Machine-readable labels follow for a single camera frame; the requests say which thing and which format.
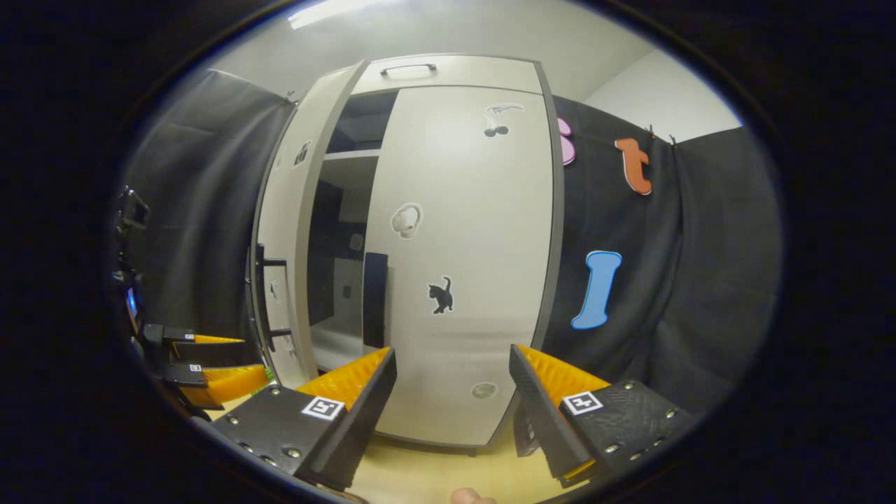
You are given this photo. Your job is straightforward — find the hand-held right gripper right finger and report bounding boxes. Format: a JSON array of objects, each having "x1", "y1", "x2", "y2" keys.
[{"x1": 508, "y1": 343, "x2": 694, "y2": 489}]

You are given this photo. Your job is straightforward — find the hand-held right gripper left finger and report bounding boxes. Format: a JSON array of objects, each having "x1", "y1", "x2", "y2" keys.
[{"x1": 210, "y1": 348, "x2": 398, "y2": 492}]

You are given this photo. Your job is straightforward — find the white cabinet door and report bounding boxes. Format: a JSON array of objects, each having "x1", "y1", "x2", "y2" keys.
[
  {"x1": 251, "y1": 59, "x2": 370, "y2": 389},
  {"x1": 363, "y1": 85, "x2": 555, "y2": 447}
]

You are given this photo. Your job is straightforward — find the grey white cabinet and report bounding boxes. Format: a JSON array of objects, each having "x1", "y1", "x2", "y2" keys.
[{"x1": 248, "y1": 52, "x2": 566, "y2": 456}]

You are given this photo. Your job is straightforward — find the dark equipment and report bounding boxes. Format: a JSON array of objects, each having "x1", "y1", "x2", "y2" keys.
[{"x1": 112, "y1": 183, "x2": 151, "y2": 330}]

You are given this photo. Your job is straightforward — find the black backdrop cloth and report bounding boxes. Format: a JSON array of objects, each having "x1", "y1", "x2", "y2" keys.
[
  {"x1": 115, "y1": 69, "x2": 295, "y2": 337},
  {"x1": 542, "y1": 94, "x2": 785, "y2": 414}
]

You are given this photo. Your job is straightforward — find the black door handle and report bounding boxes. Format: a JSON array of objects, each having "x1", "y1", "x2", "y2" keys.
[
  {"x1": 253, "y1": 243, "x2": 289, "y2": 351},
  {"x1": 362, "y1": 252, "x2": 390, "y2": 349}
]

